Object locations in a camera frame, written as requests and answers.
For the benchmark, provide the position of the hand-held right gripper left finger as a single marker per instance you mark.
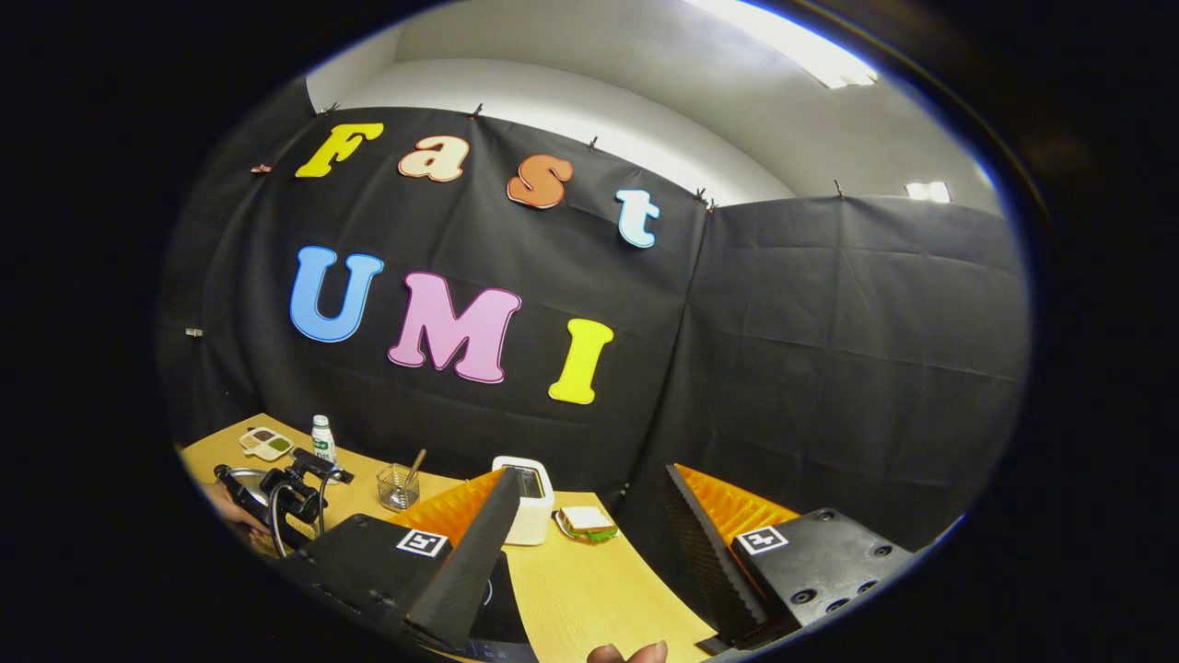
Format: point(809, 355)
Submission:
point(470, 562)

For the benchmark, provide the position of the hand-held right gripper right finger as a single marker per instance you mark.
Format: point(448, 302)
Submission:
point(705, 562)

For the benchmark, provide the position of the black induction cooktop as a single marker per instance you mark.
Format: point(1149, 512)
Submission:
point(502, 617)

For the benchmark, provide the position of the white drink bottle green label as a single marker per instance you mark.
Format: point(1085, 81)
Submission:
point(322, 447)

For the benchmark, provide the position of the white divided seasoning dish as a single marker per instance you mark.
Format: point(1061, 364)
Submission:
point(267, 444)

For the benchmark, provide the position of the white toaster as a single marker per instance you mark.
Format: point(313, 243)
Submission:
point(534, 525)

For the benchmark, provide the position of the wooden spoon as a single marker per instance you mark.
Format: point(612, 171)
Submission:
point(417, 463)

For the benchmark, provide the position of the sandwich with lettuce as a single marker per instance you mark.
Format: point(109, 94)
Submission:
point(585, 520)

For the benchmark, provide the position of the small ceiling light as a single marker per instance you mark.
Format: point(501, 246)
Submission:
point(928, 191)

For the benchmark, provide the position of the long ceiling light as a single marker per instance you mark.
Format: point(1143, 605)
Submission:
point(792, 41)

